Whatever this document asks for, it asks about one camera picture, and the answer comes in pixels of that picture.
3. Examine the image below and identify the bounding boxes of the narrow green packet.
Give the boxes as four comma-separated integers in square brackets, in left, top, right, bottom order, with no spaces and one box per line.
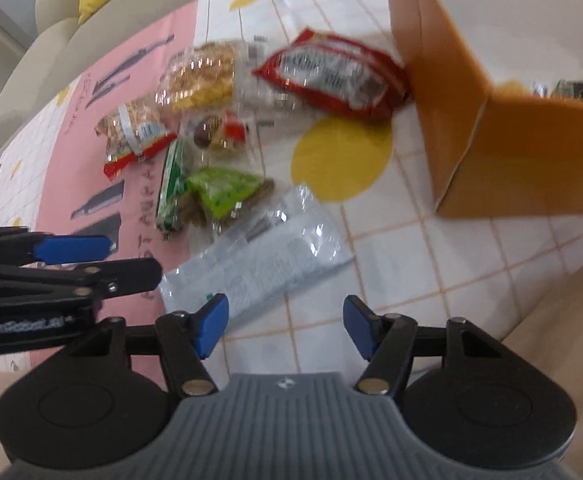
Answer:
[155,140,192,233]

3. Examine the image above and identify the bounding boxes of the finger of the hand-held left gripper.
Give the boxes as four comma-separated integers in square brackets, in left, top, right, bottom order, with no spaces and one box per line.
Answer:
[0,258,163,311]
[0,227,114,266]

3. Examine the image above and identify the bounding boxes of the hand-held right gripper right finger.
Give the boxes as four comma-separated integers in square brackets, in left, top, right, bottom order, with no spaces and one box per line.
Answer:
[343,295,505,395]

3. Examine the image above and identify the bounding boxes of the small clear packet red label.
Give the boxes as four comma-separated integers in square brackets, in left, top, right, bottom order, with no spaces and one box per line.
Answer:
[191,111,251,160]

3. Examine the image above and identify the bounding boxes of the peanut bag with red label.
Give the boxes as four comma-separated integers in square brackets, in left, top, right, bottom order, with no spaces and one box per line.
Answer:
[95,101,178,181]

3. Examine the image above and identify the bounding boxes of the red snack bag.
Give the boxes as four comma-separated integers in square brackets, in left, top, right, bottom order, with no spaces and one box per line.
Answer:
[252,28,412,122]

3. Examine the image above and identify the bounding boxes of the dark snack packet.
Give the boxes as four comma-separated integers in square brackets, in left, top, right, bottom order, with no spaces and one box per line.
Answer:
[531,79,583,107]

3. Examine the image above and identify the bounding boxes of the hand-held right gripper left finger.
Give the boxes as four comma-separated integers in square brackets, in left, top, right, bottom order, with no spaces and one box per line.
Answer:
[68,294,229,396]

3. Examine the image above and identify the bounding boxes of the green snack packet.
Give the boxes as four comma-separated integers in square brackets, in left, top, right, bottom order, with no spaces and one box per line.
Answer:
[186,167,276,226]

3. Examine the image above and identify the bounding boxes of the beige seat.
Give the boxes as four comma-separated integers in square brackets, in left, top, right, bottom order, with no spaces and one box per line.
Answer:
[501,250,583,480]

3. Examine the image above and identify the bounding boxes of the clear long plastic packet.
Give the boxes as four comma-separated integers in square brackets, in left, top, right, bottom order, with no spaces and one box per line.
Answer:
[160,185,356,331]

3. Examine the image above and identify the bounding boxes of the clear bag of yellow crackers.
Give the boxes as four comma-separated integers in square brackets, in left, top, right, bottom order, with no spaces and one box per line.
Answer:
[157,35,282,116]

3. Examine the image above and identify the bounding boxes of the beige sofa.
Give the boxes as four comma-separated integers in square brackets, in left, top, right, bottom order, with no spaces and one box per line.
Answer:
[0,0,267,146]

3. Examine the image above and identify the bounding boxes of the orange cardboard box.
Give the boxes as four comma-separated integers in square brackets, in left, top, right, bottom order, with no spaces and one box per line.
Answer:
[385,0,583,218]

